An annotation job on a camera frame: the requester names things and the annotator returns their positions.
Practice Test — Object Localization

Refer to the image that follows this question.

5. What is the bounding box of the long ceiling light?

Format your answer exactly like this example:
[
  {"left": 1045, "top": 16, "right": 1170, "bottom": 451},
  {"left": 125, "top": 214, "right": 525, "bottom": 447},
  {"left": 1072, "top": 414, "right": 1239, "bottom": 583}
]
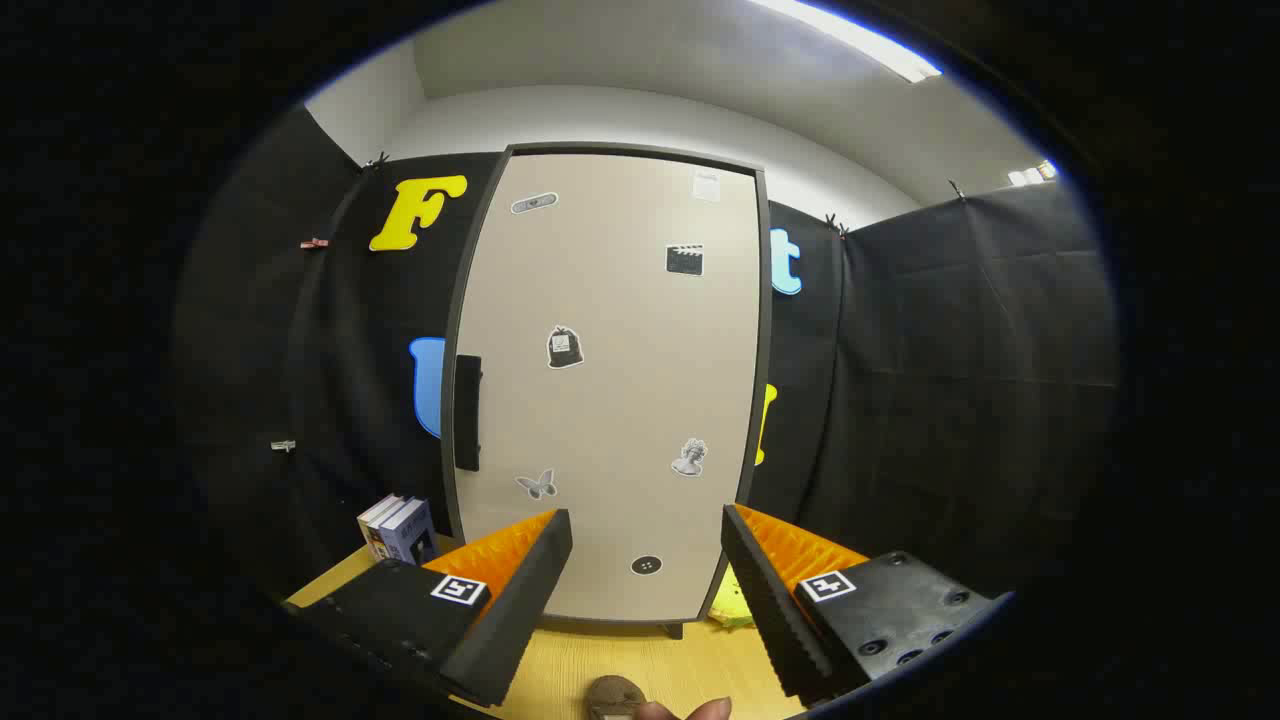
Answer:
[{"left": 745, "top": 0, "right": 943, "bottom": 84}]

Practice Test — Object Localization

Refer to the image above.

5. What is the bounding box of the brown fuzzy shoe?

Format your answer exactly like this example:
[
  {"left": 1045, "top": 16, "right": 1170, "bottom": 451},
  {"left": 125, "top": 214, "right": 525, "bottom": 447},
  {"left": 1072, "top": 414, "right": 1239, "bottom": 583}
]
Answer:
[{"left": 585, "top": 675, "right": 648, "bottom": 720}]

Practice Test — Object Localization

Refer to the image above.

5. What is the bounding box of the white book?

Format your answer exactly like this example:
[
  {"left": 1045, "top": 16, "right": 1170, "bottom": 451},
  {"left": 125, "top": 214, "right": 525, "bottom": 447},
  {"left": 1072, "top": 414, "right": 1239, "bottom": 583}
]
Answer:
[{"left": 357, "top": 493, "right": 401, "bottom": 561}]

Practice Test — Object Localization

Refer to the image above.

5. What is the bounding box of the yellow-green object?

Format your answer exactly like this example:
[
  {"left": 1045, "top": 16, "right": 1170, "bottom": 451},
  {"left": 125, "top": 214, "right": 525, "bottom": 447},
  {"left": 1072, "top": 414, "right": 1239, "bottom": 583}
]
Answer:
[{"left": 708, "top": 565, "right": 756, "bottom": 629}]

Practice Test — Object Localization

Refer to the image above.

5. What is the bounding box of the black backdrop cloth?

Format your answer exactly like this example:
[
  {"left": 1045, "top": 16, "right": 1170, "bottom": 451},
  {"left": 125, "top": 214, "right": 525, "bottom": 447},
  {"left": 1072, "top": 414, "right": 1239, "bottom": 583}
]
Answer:
[{"left": 170, "top": 105, "right": 1119, "bottom": 601}]

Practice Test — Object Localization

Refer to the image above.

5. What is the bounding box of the grey shoe cabinet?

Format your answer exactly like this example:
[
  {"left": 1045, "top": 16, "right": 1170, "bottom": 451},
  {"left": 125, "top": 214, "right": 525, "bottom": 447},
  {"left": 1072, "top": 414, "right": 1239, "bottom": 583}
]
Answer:
[{"left": 440, "top": 143, "right": 773, "bottom": 641}]

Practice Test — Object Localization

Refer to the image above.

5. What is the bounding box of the black door handle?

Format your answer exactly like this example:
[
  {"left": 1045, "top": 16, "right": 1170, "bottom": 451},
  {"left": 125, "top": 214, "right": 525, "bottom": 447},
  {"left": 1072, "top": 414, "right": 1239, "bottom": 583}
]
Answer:
[{"left": 455, "top": 354, "right": 483, "bottom": 472}]

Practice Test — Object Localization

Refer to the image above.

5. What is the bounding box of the beige shoe cabinet door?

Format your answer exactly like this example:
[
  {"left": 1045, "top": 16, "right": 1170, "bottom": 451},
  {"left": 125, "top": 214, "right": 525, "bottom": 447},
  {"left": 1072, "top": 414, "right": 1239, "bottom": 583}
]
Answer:
[{"left": 455, "top": 152, "right": 761, "bottom": 623}]

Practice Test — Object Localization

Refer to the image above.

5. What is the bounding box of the lavender book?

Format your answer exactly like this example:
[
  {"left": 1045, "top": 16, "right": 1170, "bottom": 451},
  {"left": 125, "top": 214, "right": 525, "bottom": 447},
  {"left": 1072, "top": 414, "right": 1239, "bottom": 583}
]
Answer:
[{"left": 385, "top": 498, "right": 439, "bottom": 566}]

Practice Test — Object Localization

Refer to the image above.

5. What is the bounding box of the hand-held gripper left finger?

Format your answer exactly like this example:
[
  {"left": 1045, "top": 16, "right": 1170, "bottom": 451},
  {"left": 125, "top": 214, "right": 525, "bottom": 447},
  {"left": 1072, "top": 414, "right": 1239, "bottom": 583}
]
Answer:
[{"left": 285, "top": 508, "right": 574, "bottom": 709}]

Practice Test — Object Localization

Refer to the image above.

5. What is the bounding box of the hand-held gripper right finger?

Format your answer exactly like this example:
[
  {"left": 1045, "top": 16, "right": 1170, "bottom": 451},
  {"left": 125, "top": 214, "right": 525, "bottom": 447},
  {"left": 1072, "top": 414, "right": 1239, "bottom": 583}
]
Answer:
[{"left": 720, "top": 503, "right": 1013, "bottom": 707}]

